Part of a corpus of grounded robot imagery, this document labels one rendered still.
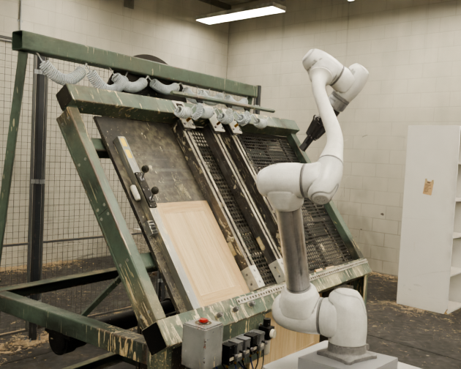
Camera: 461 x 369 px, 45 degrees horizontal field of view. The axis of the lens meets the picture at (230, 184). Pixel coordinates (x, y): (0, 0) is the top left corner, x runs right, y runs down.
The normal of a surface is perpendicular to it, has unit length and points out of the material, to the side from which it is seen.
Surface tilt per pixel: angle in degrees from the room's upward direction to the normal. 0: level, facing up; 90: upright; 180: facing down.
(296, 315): 108
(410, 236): 90
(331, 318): 82
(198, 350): 90
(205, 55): 90
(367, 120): 90
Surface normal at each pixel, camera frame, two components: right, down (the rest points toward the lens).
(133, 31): 0.75, 0.07
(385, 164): -0.66, 0.00
